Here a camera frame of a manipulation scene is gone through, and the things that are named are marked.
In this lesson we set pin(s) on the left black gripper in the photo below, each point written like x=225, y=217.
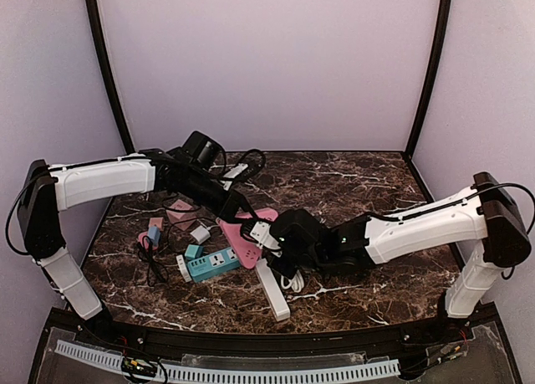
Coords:
x=233, y=204

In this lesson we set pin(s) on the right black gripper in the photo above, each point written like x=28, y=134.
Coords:
x=282, y=259

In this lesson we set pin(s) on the white power strip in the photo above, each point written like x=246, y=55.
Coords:
x=271, y=289

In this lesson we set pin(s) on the pink triangular power strip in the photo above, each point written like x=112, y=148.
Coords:
x=248, y=253

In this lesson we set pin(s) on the white usb charger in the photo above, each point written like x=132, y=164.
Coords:
x=200, y=234

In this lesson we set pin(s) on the teal power strip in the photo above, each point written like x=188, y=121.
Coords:
x=213, y=264

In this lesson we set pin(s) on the teal charger plug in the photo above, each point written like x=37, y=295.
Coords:
x=193, y=251

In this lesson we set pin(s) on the pink cube socket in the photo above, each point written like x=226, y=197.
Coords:
x=181, y=214

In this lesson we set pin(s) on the light pink charger block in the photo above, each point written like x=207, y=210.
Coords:
x=154, y=230

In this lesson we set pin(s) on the bright pink plug adapter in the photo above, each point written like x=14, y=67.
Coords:
x=144, y=240

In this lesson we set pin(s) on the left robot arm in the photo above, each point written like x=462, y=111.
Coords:
x=49, y=190

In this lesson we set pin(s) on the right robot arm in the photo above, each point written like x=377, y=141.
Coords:
x=484, y=213

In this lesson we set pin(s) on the left circuit board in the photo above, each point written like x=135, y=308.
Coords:
x=138, y=366

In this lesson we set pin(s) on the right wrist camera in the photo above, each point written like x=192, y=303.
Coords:
x=259, y=232

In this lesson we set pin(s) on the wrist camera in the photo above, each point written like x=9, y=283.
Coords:
x=247, y=166
x=259, y=232

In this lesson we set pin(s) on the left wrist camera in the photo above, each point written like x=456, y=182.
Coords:
x=247, y=166

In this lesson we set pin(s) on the black front rail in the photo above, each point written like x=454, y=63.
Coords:
x=405, y=340

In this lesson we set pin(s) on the left black frame post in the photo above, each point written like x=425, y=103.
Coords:
x=107, y=75

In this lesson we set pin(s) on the black frame post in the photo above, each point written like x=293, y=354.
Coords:
x=438, y=40
x=107, y=75

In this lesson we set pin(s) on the right black frame post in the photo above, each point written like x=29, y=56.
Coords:
x=438, y=40

